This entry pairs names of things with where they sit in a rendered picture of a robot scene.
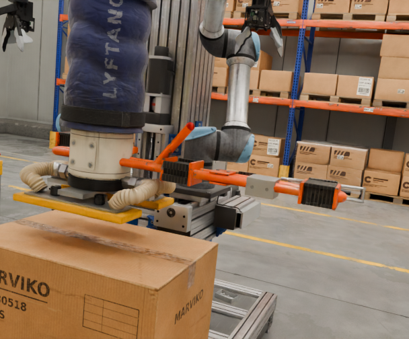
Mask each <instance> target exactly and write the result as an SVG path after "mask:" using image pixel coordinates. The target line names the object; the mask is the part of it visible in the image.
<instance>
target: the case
mask: <svg viewBox="0 0 409 339"><path fill-rule="evenodd" d="M218 245H219V244H218V243H215V242H211V241H206V240H202V239H197V238H193V237H187V236H183V235H178V234H174V233H168V232H165V231H159V230H156V229H150V228H146V227H141V226H137V225H131V224H128V223H124V224H117V223H111V222H108V221H103V220H99V219H94V218H90V217H84V216H81V215H76V214H73V213H67V212H63V211H58V210H53V211H49V212H46V213H41V214H39V215H34V216H31V217H26V218H24V219H19V220H17V221H12V222H9V223H4V224H2V225H0V339H208V338H209V326H210V320H211V307H212V301H213V289H214V283H215V271H216V264H217V252H218Z"/></svg>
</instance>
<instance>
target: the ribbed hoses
mask: <svg viewBox="0 0 409 339"><path fill-rule="evenodd" d="M54 162H58V163H64V164H69V162H68V161H63V160H55V161H51V162H49V163H48V162H45V163H44V162H39V163H33V164H31V165H27V166H26V167H24V168H23V169H22V170H21V172H20V178H21V181H22V182H23V183H25V184H27V185H28V186H29V187H30V188H31V190H33V192H35V193H37V192H39V191H42V190H44V189H45V188H47V187H48V186H47V185H46V184H45V183H44V182H45V181H43V178H41V176H47V175H48V176H49V175H51V176H53V175H54V172H53V171H54V170H53V169H54ZM141 181H142V183H141V185H140V186H137V187H136V188H133V189H127V190H126V189H124V190H120V191H118V192H117V193H116V194H114V196H113V197H112V198H111V199H110V200H109V202H108V205H109V207H110V208H111V209H116V210H120V209H123V208H124V207H125V206H127V205H134V204H139V203H142V202H144V201H146V200H147V199H149V198H151V197H152V196H155V198H157V197H159V196H161V194H170V193H172V192H173V191H174V190H175V189H176V184H175V183H173V182H166V181H162V182H161V181H160V178H159V179H157V178H156V179H154V178H153V179H148V180H145V179H144V181H143V180H141Z"/></svg>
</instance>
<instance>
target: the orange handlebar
mask: <svg viewBox="0 0 409 339"><path fill-rule="evenodd" d="M52 152H53V153H54V154H55V155H61V156H65V157H69V147H63V146H58V147H53V148H52ZM135 153H138V147H136V146H133V154H135ZM134 159H135V160H134ZM138 160H139V161H138ZM153 162H154V161H153V160H148V159H140V158H136V157H130V159H126V158H122V159H120V161H119V164H120V165H121V166H124V167H131V168H136V169H140V170H148V171H152V172H159V173H161V164H158V163H153ZM192 177H193V178H195V179H199V180H207V181H210V182H208V183H210V184H217V185H222V186H229V185H235V186H242V187H246V184H247V183H246V178H247V177H248V176H245V175H241V174H236V172H233V171H229V170H224V169H215V170H211V169H203V168H200V169H199V170H194V171H193V174H192ZM299 187H300V184H296V183H291V182H283V181H279V183H276V184H275V186H274V192H278V193H282V194H290V195H294V196H298V195H299ZM346 199H347V195H346V193H345V192H343V191H340V193H339V194H338V201H337V202H344V201H345V200H346Z"/></svg>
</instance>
